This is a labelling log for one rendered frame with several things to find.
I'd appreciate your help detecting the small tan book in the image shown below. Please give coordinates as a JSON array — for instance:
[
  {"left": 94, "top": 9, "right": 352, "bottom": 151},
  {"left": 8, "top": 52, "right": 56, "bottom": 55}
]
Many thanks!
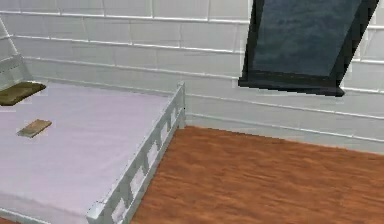
[{"left": 16, "top": 118, "right": 53, "bottom": 139}]

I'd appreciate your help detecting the olive green pillow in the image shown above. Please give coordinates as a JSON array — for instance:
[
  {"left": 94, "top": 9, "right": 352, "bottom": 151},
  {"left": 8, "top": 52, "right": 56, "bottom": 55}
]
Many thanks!
[{"left": 0, "top": 81, "right": 47, "bottom": 107}]

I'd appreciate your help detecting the black framed window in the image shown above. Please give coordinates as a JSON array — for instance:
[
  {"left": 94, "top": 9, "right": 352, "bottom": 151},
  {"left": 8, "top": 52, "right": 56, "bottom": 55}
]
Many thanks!
[{"left": 237, "top": 0, "right": 381, "bottom": 98}]

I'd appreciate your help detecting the white framed bed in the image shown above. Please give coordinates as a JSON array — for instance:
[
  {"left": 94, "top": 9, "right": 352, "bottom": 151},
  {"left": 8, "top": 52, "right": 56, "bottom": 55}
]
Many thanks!
[{"left": 0, "top": 16, "right": 187, "bottom": 224}]

